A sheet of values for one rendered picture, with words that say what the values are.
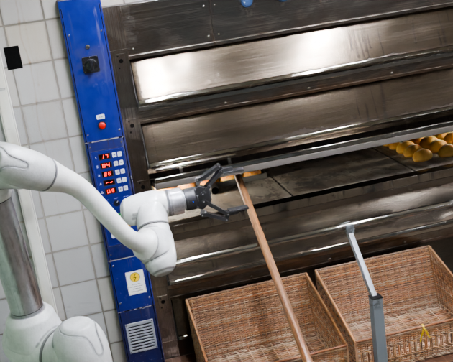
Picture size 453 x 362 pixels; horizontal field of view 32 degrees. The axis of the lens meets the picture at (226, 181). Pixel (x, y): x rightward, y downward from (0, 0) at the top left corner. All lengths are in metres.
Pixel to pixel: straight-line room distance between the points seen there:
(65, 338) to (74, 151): 1.03
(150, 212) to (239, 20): 1.00
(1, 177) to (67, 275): 1.22
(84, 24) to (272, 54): 0.77
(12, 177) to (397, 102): 1.86
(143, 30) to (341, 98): 0.88
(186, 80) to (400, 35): 0.93
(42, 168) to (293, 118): 1.40
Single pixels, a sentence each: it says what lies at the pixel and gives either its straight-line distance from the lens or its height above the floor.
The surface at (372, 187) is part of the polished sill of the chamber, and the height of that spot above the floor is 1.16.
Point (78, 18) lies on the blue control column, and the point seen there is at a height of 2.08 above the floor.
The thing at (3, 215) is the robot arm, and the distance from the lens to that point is 2.36.
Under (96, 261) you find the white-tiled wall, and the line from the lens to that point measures 3.32.
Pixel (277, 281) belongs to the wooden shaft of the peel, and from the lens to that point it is 2.84.
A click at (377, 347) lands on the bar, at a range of 3.09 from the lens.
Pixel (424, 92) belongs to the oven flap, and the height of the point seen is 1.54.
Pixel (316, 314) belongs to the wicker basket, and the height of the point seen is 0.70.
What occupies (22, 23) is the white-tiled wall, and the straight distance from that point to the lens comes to 3.11.
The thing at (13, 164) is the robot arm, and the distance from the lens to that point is 2.17.
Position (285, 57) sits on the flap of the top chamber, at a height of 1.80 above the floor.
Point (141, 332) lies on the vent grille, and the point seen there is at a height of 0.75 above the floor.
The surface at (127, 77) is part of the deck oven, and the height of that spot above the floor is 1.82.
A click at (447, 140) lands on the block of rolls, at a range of 4.03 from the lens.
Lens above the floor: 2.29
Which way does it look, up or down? 17 degrees down
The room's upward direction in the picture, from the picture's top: 8 degrees counter-clockwise
